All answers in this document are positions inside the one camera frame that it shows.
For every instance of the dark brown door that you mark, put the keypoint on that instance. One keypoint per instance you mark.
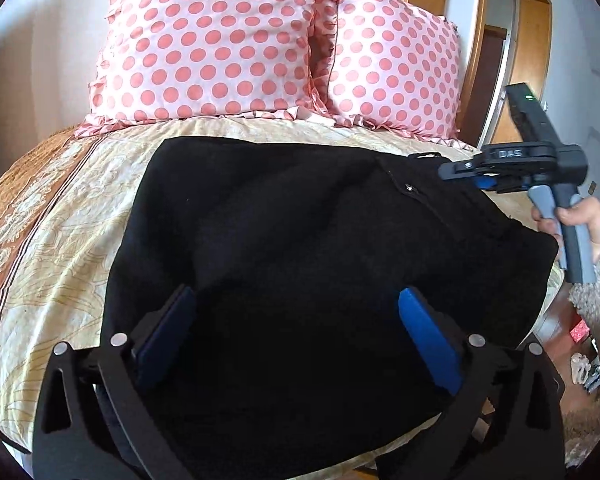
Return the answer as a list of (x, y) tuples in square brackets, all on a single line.
[(491, 85)]

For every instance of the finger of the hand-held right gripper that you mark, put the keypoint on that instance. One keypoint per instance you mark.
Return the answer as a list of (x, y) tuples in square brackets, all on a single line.
[(460, 169), (487, 183)]

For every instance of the person's right hand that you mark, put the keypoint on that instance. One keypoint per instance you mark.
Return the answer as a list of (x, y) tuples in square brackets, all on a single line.
[(597, 220)]

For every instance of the yellow patterned bedspread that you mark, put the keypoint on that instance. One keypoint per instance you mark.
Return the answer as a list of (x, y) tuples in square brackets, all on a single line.
[(65, 240)]

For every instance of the person's beige fleece jacket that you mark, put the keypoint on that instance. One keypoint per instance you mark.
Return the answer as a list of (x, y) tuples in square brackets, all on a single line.
[(592, 430)]

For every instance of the black pants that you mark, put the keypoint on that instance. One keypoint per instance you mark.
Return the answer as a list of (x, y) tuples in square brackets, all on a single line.
[(305, 260)]

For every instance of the pink polka dot pillow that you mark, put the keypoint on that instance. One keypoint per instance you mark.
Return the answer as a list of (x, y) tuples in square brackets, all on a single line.
[(205, 40), (395, 60)]

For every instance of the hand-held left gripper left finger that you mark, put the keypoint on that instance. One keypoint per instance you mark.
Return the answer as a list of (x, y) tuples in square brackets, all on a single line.
[(164, 342)]

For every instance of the wooden door panel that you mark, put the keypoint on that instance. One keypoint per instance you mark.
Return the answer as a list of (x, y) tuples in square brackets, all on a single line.
[(532, 50)]

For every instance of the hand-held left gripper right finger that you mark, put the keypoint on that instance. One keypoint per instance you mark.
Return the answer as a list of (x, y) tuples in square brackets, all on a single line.
[(430, 342)]

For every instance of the clear plastic packaging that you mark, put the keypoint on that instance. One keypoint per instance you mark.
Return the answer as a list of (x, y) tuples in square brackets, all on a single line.
[(587, 372)]

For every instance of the red object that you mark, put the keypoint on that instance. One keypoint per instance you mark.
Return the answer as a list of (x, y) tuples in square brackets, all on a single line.
[(580, 332)]

